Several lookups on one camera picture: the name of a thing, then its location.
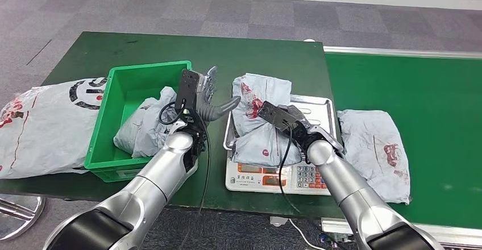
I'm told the green conveyor belt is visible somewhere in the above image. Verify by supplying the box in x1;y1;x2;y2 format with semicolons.
324;52;482;230

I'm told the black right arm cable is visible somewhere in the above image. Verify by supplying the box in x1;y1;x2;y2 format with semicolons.
277;126;302;213

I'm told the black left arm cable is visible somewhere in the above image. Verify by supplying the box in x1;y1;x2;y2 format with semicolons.
158;101;211;213

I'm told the grey parcel with red print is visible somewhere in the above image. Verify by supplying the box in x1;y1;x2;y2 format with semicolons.
113;86;180;159
336;109;411;205
230;73;306;168

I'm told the steel scale tray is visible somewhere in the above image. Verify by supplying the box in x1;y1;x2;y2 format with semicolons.
223;94;338;153

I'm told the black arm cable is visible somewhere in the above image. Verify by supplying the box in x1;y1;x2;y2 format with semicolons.
277;126;302;213
158;101;211;213

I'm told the chrome chair base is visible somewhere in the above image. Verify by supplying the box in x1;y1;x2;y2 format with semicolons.
0;195;46;241

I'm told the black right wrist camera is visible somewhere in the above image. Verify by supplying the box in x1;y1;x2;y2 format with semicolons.
257;101;298;132

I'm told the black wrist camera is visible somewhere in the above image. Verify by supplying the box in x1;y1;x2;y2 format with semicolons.
257;101;298;132
174;68;201;115

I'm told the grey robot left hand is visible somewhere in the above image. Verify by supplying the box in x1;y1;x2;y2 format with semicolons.
197;66;242;123

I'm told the large white printed bag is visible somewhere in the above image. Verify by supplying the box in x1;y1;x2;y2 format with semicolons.
0;77;108;180

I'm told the white power cable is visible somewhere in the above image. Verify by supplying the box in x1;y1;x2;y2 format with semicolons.
288;218;317;250

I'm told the green plastic crate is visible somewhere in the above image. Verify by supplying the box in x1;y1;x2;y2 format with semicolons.
83;60;200;183

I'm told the green circuit board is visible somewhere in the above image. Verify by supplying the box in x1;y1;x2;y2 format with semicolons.
320;233;355;247

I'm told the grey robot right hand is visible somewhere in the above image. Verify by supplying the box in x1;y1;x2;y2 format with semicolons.
280;104;311;137

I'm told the white electronic scale body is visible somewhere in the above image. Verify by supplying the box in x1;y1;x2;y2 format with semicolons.
225;157;332;197

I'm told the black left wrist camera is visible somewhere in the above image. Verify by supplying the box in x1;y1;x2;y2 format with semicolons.
174;68;201;115

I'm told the aluminium conveyor side rail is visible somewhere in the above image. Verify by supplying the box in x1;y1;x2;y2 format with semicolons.
320;218;482;250
323;46;482;60

